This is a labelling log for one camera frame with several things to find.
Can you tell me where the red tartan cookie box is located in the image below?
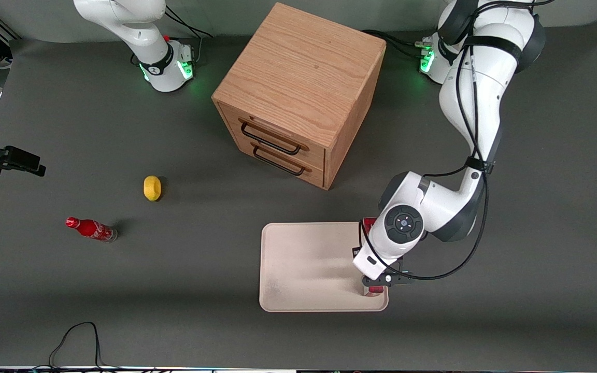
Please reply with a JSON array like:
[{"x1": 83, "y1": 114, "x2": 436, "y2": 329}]
[{"x1": 362, "y1": 217, "x2": 386, "y2": 297}]

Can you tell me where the beige plastic tray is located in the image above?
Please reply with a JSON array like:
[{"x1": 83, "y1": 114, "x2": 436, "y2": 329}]
[{"x1": 260, "y1": 222, "x2": 389, "y2": 312}]

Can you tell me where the red cola bottle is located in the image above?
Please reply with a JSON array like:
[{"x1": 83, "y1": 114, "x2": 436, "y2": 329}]
[{"x1": 65, "y1": 217, "x2": 118, "y2": 243}]

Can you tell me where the wooden drawer front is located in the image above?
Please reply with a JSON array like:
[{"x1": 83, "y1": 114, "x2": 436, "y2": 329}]
[
  {"x1": 224, "y1": 132, "x2": 325, "y2": 189},
  {"x1": 217, "y1": 102, "x2": 326, "y2": 169}
]

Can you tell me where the yellow lemon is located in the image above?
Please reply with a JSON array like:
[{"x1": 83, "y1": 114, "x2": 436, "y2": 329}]
[{"x1": 143, "y1": 175, "x2": 162, "y2": 202}]

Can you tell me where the wooden drawer cabinet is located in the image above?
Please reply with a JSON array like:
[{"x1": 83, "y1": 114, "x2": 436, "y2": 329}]
[{"x1": 211, "y1": 2, "x2": 387, "y2": 191}]

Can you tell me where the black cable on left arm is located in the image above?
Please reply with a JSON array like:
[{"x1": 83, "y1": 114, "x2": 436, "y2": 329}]
[{"x1": 358, "y1": 0, "x2": 556, "y2": 282}]

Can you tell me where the black wire drawer handle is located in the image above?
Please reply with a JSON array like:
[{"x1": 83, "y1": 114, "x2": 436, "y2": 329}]
[
  {"x1": 239, "y1": 120, "x2": 302, "y2": 156},
  {"x1": 252, "y1": 145, "x2": 306, "y2": 177}
]

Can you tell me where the black cable on table edge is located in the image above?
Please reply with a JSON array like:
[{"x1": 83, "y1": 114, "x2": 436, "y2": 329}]
[{"x1": 33, "y1": 321, "x2": 123, "y2": 371}]

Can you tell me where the black right arm base cable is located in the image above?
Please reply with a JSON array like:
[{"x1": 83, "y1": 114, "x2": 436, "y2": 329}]
[{"x1": 165, "y1": 5, "x2": 214, "y2": 65}]

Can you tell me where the black arm base cable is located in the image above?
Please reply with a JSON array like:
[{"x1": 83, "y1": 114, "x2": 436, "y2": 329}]
[
  {"x1": 165, "y1": 5, "x2": 214, "y2": 65},
  {"x1": 362, "y1": 28, "x2": 436, "y2": 59}
]

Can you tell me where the black left arm base cable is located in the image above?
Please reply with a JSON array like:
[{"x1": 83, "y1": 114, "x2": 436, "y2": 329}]
[{"x1": 362, "y1": 28, "x2": 436, "y2": 59}]

